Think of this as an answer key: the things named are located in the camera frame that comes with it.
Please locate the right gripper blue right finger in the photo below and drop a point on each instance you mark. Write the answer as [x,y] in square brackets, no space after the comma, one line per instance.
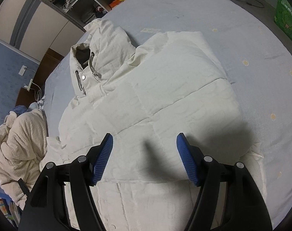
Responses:
[187,157]

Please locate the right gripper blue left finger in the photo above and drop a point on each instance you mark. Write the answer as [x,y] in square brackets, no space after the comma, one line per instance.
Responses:
[100,157]

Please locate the white puffer jacket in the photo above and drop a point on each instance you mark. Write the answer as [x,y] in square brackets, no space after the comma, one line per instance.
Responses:
[145,96]

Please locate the beige waffle blanket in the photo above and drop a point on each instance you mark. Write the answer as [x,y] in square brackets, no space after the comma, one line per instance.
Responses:
[23,145]

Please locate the dark wooden headboard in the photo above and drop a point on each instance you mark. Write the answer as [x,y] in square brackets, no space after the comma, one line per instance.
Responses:
[50,61]

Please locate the blue fleece cloth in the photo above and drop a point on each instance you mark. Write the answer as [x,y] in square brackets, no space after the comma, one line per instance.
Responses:
[20,109]

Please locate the light blue bed sheet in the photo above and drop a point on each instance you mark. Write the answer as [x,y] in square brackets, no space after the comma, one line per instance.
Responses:
[256,63]

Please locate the orange yellow box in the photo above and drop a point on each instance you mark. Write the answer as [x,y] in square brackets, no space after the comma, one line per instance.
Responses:
[115,3]

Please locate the beige wardrobe sliding door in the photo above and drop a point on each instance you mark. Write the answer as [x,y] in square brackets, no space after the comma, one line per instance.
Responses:
[32,27]

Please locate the green bag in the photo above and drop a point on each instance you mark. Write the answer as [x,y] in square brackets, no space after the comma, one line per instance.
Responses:
[283,17]

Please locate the white power strip with cables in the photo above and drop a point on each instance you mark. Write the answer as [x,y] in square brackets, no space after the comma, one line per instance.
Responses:
[36,88]

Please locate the white wall socket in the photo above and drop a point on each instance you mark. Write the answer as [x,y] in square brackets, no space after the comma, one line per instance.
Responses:
[22,70]

